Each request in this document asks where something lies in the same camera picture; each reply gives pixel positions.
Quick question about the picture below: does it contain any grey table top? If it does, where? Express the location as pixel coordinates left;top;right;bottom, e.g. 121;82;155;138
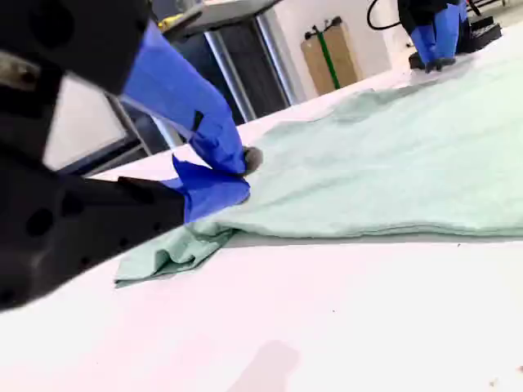
154;0;284;42

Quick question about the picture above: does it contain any chrome table leg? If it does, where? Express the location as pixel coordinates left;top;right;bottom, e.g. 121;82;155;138
255;10;300;107
203;30;247;123

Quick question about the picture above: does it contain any dark panel under table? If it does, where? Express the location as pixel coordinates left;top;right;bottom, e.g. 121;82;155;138
218;22;289;126

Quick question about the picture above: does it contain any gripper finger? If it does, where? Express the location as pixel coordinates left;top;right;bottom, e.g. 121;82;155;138
0;0;263;176
409;24;443;74
432;1;469;67
60;154;251;283

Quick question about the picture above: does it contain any brown cardboard box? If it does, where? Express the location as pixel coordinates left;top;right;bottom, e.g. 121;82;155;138
301;22;364;97

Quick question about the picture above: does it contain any pale green T-shirt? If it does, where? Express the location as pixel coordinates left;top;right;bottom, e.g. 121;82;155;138
114;48;523;289

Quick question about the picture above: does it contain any green strap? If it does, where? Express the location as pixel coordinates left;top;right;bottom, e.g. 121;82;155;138
317;32;342;90

